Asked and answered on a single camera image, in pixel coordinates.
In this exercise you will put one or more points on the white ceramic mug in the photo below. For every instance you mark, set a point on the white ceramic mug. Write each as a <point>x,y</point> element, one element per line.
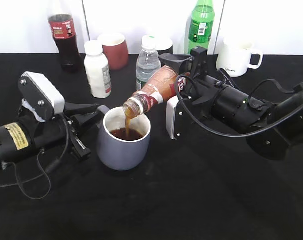
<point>235,56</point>

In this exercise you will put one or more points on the grey ceramic mug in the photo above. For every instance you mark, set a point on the grey ceramic mug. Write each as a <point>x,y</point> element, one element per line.
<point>118,154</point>

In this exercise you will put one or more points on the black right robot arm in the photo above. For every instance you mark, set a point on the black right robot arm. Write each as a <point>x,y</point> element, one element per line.
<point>270,128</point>

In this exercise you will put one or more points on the black paper cup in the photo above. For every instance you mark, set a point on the black paper cup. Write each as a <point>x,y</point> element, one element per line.
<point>164,45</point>

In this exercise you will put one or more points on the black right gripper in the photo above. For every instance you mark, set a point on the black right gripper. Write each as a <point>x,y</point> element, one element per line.
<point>202,93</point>

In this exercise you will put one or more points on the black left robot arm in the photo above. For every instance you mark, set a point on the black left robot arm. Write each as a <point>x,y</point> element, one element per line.
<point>26,136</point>

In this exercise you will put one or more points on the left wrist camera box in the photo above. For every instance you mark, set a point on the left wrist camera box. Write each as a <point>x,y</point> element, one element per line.
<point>40,96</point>

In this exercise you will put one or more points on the white milk bottle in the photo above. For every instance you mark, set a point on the white milk bottle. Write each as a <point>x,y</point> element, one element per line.
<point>97,69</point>

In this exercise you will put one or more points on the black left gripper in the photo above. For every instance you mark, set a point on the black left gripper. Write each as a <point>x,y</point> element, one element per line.
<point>54,132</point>

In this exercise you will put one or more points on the brown Nescafe coffee bottle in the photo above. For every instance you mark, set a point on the brown Nescafe coffee bottle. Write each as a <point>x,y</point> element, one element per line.
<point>159,88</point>

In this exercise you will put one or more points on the cola bottle red label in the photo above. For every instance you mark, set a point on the cola bottle red label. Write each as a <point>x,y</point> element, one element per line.
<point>62,26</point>

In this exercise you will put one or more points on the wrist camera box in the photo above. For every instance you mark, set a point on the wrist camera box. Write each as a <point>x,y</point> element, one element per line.
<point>40,96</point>
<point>175,118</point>

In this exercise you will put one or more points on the clear water bottle green label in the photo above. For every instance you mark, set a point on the clear water bottle green label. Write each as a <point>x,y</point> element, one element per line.
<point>148,61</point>

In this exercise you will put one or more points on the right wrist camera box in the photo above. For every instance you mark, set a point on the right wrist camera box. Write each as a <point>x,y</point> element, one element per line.
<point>175,118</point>

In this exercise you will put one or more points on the red ceramic mug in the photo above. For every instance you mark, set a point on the red ceramic mug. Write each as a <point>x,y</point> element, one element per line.
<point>115,48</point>

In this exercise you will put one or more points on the green sprite bottle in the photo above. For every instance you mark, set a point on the green sprite bottle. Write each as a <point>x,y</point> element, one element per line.
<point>201,26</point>

